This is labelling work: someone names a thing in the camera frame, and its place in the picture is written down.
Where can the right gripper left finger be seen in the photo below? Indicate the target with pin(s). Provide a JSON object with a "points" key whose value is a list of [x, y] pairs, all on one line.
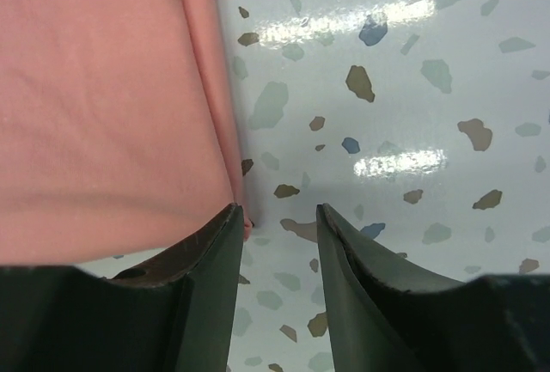
{"points": [[182, 302]]}

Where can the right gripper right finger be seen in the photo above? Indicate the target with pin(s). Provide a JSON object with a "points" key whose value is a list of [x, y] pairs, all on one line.
{"points": [[384, 313]]}

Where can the salmon pink t shirt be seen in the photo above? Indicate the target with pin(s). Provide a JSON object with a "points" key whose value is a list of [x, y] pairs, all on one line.
{"points": [[117, 127]]}

